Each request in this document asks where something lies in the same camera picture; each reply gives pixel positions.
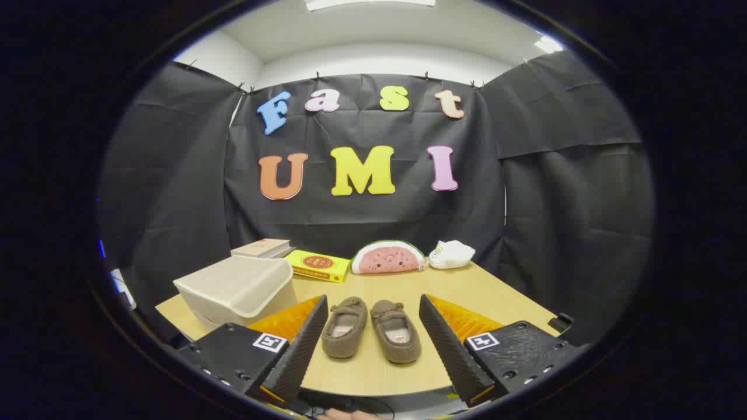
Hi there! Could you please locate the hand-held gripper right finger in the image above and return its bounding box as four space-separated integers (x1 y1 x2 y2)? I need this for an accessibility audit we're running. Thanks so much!
418 293 584 408

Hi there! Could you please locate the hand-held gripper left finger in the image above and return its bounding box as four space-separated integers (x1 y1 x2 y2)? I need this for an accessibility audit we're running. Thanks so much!
175 295 329 406

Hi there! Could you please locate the brown fuzzy shoe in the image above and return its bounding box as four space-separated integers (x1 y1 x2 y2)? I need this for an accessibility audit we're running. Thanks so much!
321 296 368 359
370 299 422 365

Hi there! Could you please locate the cream fabric storage box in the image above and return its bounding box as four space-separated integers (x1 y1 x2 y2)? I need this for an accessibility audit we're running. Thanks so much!
173 255 298 327

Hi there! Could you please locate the yellow book with red circle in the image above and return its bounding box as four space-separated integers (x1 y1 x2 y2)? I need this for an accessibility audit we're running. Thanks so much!
285 250 351 283

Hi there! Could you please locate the white plush toy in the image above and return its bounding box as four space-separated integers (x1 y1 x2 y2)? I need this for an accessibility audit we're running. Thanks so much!
429 240 476 270

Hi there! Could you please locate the beige book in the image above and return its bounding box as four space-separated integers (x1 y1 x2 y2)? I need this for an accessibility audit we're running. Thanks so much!
231 239 295 259

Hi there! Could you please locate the watermelon slice plush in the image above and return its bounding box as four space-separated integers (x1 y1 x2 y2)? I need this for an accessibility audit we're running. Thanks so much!
350 240 427 275

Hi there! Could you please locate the black backdrop cloth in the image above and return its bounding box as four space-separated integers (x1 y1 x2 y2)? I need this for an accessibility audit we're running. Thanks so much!
99 51 654 351

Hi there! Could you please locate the long ceiling light panel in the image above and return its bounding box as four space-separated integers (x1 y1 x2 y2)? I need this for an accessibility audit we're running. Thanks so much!
305 0 436 11

